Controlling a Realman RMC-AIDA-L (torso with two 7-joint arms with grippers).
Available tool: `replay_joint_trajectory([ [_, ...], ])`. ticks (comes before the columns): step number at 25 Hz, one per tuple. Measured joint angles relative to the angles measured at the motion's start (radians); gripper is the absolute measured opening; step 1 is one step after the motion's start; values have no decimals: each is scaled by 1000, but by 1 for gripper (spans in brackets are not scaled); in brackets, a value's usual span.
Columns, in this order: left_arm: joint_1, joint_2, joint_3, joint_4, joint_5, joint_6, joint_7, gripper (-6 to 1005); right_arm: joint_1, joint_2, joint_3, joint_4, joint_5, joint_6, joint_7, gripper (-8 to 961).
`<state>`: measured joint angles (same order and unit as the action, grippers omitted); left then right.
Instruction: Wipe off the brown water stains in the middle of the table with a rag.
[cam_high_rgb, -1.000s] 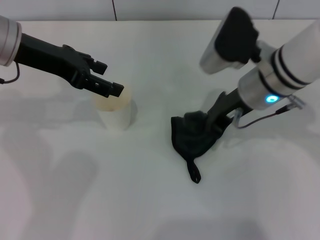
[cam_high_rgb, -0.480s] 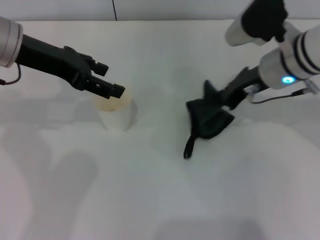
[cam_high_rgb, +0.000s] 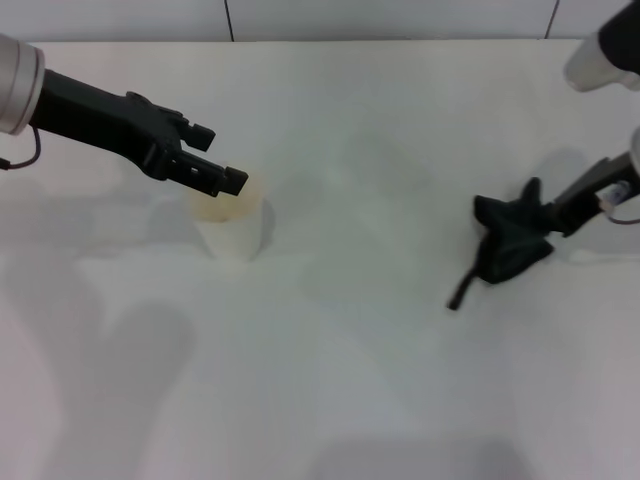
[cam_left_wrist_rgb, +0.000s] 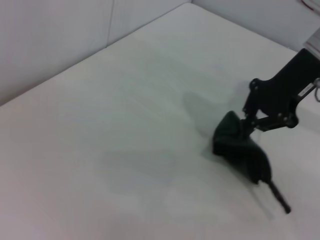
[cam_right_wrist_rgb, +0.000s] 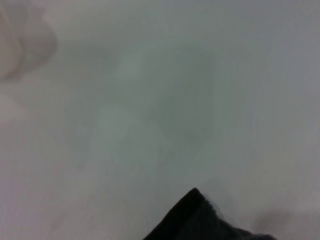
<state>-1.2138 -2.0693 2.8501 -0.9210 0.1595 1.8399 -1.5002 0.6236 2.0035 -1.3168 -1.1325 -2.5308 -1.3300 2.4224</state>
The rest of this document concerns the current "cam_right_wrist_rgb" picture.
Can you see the white paper cup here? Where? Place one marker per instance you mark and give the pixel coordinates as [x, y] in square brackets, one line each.
[22, 37]

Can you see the dark blue rag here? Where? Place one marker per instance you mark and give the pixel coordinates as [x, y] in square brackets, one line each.
[197, 220]

